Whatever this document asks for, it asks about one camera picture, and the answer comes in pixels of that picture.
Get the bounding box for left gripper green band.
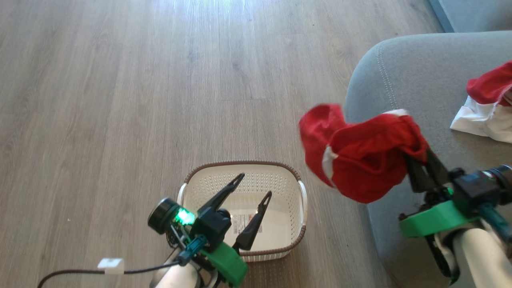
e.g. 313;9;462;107
192;173;273;288

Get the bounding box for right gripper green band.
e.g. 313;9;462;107
399;150;501;239

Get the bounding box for red and white garment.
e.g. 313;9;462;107
299;104;429;204
450;60;512;144

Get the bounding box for cream perforated laundry basket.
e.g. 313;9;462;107
177;161;308;262

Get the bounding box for white barcode sticker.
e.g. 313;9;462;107
230;214;264;235

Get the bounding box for grey fabric sofa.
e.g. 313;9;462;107
344;31;512;288

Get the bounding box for teal cable connector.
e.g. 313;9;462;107
478;202;512;245
178;235;208;264

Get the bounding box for white cable tag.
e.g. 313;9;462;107
98;258;124;275

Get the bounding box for thin black cable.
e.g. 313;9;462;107
37;260;184;288

